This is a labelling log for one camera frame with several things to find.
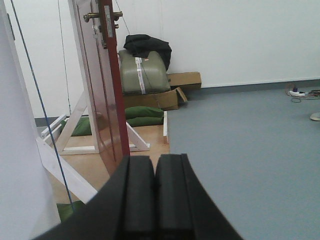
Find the green sandbag behind door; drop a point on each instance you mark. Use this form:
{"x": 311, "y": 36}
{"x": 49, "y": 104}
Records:
{"x": 83, "y": 127}

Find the olive green large bag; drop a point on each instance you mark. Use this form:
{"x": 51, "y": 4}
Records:
{"x": 141, "y": 76}

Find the plywood base board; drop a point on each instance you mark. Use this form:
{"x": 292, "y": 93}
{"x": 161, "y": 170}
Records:
{"x": 92, "y": 168}

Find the open cardboard box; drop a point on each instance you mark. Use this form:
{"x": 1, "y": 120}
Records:
{"x": 166, "y": 101}

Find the upper green sandbag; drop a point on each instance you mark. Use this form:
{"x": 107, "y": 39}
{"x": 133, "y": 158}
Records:
{"x": 142, "y": 112}

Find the brass door lever handle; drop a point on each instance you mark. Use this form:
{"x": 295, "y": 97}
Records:
{"x": 92, "y": 15}

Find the white wooden edge rail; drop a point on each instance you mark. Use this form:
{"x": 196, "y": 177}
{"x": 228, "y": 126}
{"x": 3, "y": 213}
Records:
{"x": 165, "y": 127}

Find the lower green sandbag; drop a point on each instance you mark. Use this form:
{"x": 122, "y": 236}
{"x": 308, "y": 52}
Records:
{"x": 145, "y": 121}

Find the black cloth bundle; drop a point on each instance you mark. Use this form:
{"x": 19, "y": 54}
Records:
{"x": 140, "y": 45}

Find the closed cardboard box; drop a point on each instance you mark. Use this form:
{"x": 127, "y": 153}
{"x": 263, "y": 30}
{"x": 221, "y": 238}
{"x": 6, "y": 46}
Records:
{"x": 185, "y": 79}

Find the white power strip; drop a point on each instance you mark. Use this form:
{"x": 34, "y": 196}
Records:
{"x": 297, "y": 94}

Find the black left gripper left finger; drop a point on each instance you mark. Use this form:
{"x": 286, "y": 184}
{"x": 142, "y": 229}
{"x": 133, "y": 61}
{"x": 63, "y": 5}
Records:
{"x": 123, "y": 209}

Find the white shoe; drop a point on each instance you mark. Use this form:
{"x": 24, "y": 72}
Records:
{"x": 315, "y": 116}

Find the reddish brown wooden door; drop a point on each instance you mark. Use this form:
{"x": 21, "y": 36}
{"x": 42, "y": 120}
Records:
{"x": 102, "y": 78}

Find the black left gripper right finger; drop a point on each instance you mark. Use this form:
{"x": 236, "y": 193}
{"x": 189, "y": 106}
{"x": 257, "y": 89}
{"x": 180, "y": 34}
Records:
{"x": 185, "y": 211}

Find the silver latch strike plate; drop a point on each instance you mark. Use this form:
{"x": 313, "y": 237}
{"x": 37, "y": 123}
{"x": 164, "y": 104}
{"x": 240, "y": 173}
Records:
{"x": 108, "y": 19}

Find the green sandbag near camera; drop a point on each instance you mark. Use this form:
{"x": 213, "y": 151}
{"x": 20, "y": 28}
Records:
{"x": 65, "y": 210}

